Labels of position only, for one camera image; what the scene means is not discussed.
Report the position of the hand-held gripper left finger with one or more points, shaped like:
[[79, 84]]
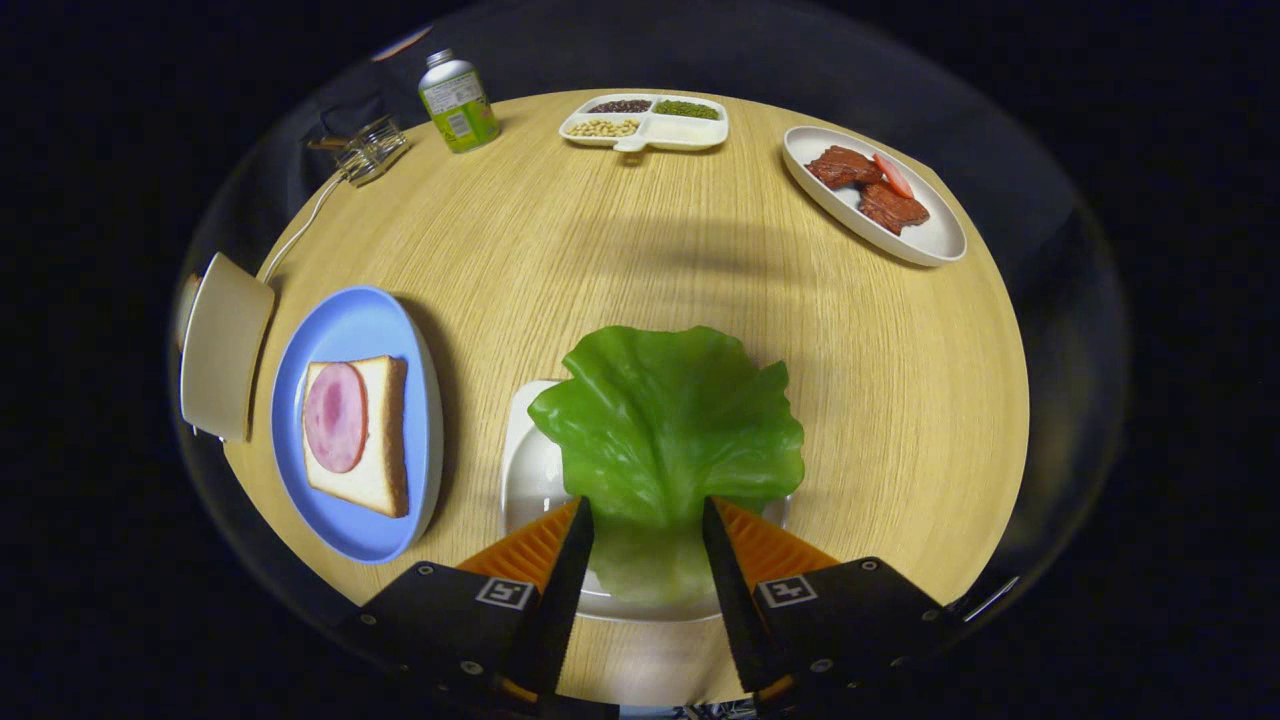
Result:
[[560, 610]]

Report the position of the brown meat piece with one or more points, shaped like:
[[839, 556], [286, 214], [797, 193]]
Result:
[[842, 167], [893, 208]]

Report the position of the white square plate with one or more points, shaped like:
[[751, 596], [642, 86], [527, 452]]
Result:
[[530, 490]]

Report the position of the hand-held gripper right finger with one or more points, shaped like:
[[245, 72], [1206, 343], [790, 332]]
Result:
[[735, 600]]

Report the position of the cream white toaster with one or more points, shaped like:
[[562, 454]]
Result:
[[225, 340]]

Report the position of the pink ham slice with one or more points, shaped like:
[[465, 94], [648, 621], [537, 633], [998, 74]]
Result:
[[335, 415]]

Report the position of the white oval meat plate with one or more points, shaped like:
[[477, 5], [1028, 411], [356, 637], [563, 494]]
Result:
[[930, 240]]

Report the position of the white divided bean tray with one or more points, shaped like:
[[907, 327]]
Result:
[[690, 131]]

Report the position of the blue round plate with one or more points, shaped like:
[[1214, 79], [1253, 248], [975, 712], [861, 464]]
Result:
[[340, 320]]

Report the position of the pink sausage slice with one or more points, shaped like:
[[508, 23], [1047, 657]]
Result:
[[893, 175]]

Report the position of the green labelled metal bottle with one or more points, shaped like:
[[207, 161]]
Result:
[[460, 110]]

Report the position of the green lettuce leaf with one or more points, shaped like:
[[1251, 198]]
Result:
[[660, 420]]

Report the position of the white bread slice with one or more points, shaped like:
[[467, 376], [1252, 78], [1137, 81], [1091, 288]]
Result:
[[385, 440]]

